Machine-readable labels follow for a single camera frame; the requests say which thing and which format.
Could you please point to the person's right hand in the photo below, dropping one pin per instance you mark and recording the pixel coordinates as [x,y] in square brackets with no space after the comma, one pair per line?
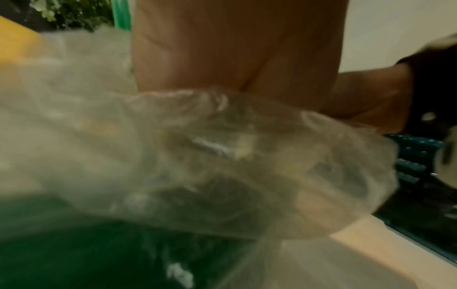
[371,96]

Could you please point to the person's left hand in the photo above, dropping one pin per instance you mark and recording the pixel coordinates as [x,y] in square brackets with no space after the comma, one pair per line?
[235,42]

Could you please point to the bunch of green straws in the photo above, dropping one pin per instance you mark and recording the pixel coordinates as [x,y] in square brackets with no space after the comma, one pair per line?
[122,14]

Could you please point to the thin clear plastic bag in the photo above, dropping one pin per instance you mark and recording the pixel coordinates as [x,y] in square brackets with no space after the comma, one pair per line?
[178,155]

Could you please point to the pile of green straws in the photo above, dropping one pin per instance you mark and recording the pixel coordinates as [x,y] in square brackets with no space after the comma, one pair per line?
[89,254]

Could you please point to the black right wristband with markers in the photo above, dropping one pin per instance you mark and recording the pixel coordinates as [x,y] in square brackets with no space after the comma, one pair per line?
[435,84]

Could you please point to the dark window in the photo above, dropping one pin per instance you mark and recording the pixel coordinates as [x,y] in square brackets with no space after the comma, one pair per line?
[417,208]

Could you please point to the white table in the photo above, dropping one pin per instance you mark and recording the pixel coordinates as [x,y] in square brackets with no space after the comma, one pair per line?
[392,254]

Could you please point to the yellow bench seat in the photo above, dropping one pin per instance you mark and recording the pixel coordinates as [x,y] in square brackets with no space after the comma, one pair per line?
[18,36]

